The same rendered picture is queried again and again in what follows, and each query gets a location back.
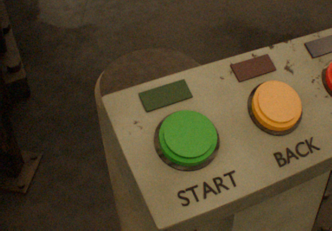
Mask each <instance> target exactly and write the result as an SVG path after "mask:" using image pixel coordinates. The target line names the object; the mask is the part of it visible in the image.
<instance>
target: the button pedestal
mask: <svg viewBox="0 0 332 231"><path fill-rule="evenodd" d="M330 35H332V28H330V29H327V30H324V31H320V32H317V33H313V34H309V35H307V36H302V37H300V38H295V39H293V40H288V41H286V42H282V43H279V44H274V45H272V46H267V47H265V48H260V49H257V50H253V51H250V52H248V53H243V54H240V55H237V56H233V57H229V58H227V59H222V60H219V61H216V62H213V63H208V64H205V65H201V66H198V67H196V68H193V69H189V70H184V71H181V72H178V73H175V74H172V75H168V76H165V77H162V78H159V79H156V80H153V81H150V82H146V83H144V84H140V85H137V86H134V87H131V88H128V89H124V90H121V91H116V92H113V93H111V94H107V95H105V96H103V97H101V129H102V131H103V134H104V137H105V138H106V141H107V144H108V146H109V148H110V150H111V153H112V155H113V158H114V160H115V163H116V165H117V168H118V169H119V172H120V174H121V176H122V179H123V182H124V184H125V186H126V188H127V190H128V193H129V195H130V197H131V199H132V201H133V203H134V206H135V208H136V210H137V212H138V215H139V218H140V220H141V222H142V224H143V226H144V228H145V230H146V231H194V230H196V229H197V231H311V229H312V227H313V224H314V221H315V218H316V216H317V212H318V208H319V206H320V202H321V199H322V197H323V194H324V190H325V188H326V185H327V180H328V177H329V174H330V171H331V170H332V91H331V90H330V88H329V87H328V84H327V82H326V79H325V73H326V70H327V68H328V66H329V65H330V63H331V62H332V53H328V54H325V55H322V56H319V57H315V58H312V56H311V55H310V53H309V51H308V50H307V48H306V46H305V45H304V43H306V42H309V41H313V40H316V39H319V38H323V37H325V36H330ZM264 54H265V55H266V54H268V55H269V57H270V58H271V61H272V62H273V64H274V65H275V67H276V71H272V72H270V73H267V74H265V75H264V74H263V75H260V76H258V77H255V78H252V79H248V80H246V81H242V82H238V79H237V78H236V76H235V74H234V72H233V70H232V68H231V64H236V63H238V62H242V61H244V60H249V59H252V58H254V57H259V56H262V55H264ZM182 79H184V80H185V82H186V84H187V86H188V87H189V89H190V92H191V94H192V96H193V97H192V98H189V99H187V100H184V101H181V102H178V103H175V104H171V105H168V106H166V107H162V108H159V109H157V110H154V111H150V112H146V110H145V108H144V106H143V104H142V101H141V99H140V97H139V94H138V93H140V92H143V91H146V90H149V89H152V88H156V87H158V86H163V85H167V84H170V83H173V82H177V81H180V80H182ZM268 81H280V82H283V83H285V84H287V85H289V86H290V87H291V88H293V90H294V91H295V92H296V93H297V95H298V96H299V99H300V101H301V105H302V111H301V114H300V116H299V118H298V120H297V121H296V123H295V124H294V125H293V126H292V127H291V128H289V129H287V130H284V131H276V130H270V129H268V128H266V127H264V126H263V125H261V123H260V122H259V121H258V120H257V118H256V117H255V116H254V114H253V108H252V100H253V96H254V94H255V92H256V90H257V88H258V87H259V86H260V85H261V84H263V83H265V82H268ZM179 111H197V112H199V113H201V114H203V115H204V116H206V117H207V118H208V119H209V120H210V121H211V122H212V123H213V126H214V127H215V129H216V133H217V138H218V139H217V144H216V147H215V150H214V151H213V153H212V155H211V156H210V158H209V159H208V160H206V161H205V162H203V163H201V164H198V165H195V166H181V165H177V164H176V163H174V162H172V161H171V160H168V159H167V158H166V157H165V155H164V154H163V153H162V151H161V149H160V148H159V141H158V135H159V130H160V127H161V124H162V123H163V121H164V120H165V119H166V118H167V117H168V116H169V115H171V114H172V113H174V112H179Z"/></svg>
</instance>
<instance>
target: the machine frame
mask: <svg viewBox="0 0 332 231"><path fill-rule="evenodd" d="M28 84H29V83H28V79H27V75H26V73H25V69H24V66H23V62H22V60H21V56H20V52H19V50H18V46H17V42H16V40H15V36H14V32H13V30H12V27H11V23H10V21H9V17H8V13H7V9H6V7H5V3H4V0H0V90H1V94H2V97H3V101H4V103H5V108H6V110H8V109H10V108H12V104H11V103H12V102H15V101H19V100H22V99H25V98H28V97H30V96H31V91H30V87H29V85H28Z"/></svg>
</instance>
